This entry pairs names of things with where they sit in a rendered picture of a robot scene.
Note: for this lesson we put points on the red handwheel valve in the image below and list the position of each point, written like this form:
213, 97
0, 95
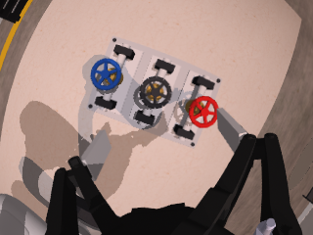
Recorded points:
189, 115

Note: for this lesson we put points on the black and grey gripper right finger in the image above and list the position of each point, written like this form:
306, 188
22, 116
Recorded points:
277, 216

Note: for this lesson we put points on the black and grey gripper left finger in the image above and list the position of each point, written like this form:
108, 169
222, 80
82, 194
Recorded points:
62, 215

